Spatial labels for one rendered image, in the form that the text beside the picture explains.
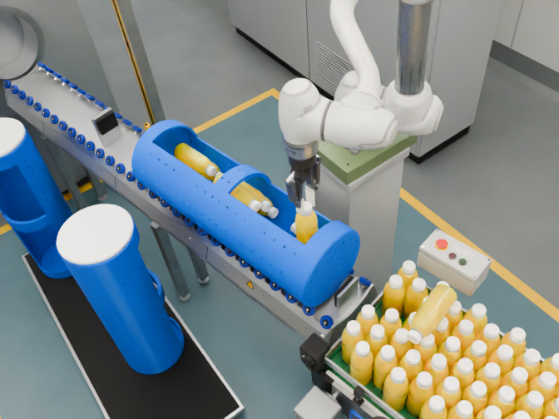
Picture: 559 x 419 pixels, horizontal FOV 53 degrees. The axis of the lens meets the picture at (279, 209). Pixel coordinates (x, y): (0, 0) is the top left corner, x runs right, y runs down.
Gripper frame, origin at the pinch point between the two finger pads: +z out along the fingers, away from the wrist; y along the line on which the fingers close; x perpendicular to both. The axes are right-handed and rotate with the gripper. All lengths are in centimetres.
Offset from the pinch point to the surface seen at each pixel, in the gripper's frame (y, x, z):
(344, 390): 22, 33, 44
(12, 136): 32, -143, 30
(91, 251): 46, -62, 30
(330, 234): -1.6, 8.2, 10.3
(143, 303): 40, -54, 64
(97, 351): 60, -88, 119
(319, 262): 7.2, 11.0, 13.0
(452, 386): 9, 59, 24
